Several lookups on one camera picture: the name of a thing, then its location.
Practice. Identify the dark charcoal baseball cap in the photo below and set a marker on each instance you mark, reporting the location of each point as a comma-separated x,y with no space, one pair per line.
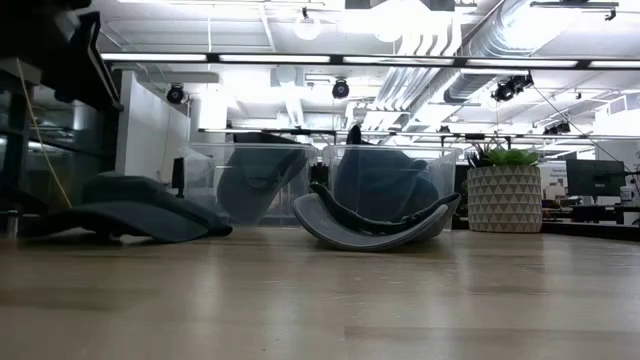
140,210

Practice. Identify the succulent in patterned white pot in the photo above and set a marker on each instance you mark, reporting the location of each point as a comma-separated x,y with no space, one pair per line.
505,200

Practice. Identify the clear plastic bin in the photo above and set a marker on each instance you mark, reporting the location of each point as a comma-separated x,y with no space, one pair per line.
200,170
450,165

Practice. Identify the dark blue denim hat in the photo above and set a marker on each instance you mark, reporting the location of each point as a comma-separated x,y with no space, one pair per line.
428,197
375,185

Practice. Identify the black aluminium table frame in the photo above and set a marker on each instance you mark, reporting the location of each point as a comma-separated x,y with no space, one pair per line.
575,230

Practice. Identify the round white pendant lamp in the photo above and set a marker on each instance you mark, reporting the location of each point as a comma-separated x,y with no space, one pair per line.
307,26

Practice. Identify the black ceiling spotlight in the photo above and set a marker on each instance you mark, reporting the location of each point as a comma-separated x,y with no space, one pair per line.
175,94
510,87
340,89

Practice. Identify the long linear ceiling light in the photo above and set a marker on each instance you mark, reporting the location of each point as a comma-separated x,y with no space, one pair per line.
275,58

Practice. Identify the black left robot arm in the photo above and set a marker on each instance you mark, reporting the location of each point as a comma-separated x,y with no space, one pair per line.
85,65

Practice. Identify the silver ventilation duct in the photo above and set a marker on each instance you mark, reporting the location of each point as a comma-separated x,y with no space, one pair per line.
500,45

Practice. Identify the black office desk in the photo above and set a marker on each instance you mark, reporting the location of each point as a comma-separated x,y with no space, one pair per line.
590,212

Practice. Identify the black office monitor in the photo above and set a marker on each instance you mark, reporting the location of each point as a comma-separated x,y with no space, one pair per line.
595,177

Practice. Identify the grey cap with dark lining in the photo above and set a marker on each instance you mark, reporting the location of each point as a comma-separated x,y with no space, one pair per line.
360,241

